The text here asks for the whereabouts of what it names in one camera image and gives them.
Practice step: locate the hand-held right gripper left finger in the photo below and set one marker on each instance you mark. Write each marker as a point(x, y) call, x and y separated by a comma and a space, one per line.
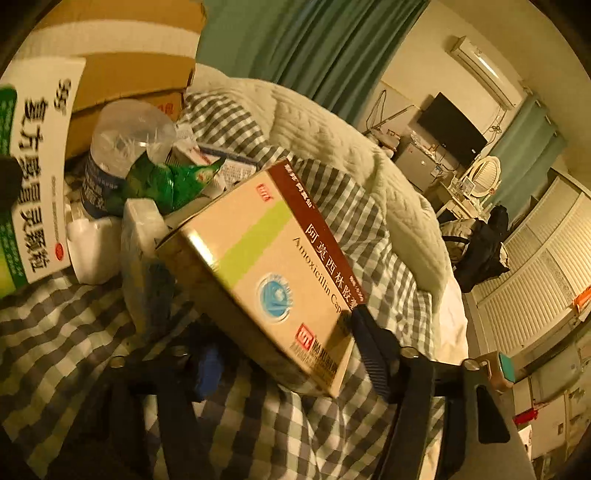
point(208, 371)

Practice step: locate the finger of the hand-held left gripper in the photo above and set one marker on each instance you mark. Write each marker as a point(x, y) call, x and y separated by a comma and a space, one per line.
point(8, 184)

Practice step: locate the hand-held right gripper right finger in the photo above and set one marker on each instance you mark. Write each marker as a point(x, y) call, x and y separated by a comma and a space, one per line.
point(374, 353)

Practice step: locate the white and green medicine box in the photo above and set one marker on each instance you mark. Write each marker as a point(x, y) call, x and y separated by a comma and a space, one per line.
point(44, 152)

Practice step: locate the beige medicine box green stripe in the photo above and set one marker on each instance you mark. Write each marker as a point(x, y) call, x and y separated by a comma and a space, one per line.
point(263, 277)

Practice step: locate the green snack packet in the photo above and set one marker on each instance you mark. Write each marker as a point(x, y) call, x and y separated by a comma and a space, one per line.
point(161, 182)

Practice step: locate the brown cardboard box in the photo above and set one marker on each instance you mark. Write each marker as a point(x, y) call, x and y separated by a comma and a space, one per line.
point(129, 60)

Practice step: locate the small white plastic container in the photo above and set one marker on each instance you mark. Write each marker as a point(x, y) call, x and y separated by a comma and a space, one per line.
point(92, 249)

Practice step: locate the clear plastic water bottle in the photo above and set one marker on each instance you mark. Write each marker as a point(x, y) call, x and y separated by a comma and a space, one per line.
point(117, 147)

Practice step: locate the white tissue packet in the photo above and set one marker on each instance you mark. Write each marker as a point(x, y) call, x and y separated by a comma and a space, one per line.
point(141, 240)

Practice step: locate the grey checked duvet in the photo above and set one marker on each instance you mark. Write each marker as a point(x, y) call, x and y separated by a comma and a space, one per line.
point(69, 332)

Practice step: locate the black bag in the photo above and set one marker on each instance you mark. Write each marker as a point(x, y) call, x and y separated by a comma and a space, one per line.
point(485, 249)

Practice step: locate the white louvred wardrobe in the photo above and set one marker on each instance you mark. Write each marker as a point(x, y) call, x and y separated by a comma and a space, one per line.
point(540, 267)

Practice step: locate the small white printed box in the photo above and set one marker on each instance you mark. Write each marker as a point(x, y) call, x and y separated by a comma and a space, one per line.
point(203, 154)

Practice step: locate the white oval mirror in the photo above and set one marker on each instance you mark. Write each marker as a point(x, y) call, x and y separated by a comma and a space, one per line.
point(485, 177)

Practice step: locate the white quilted blanket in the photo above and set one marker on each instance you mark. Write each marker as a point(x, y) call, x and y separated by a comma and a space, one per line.
point(332, 138)

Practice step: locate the narrow green curtain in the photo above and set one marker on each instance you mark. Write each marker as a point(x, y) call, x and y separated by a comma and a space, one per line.
point(526, 157)

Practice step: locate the white air conditioner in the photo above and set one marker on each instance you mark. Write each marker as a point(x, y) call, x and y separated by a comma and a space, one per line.
point(489, 69)

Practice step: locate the wide green curtain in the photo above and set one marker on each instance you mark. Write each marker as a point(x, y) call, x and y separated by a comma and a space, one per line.
point(318, 50)

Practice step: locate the black wall television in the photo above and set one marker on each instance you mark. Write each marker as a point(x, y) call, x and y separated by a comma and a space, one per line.
point(450, 129)

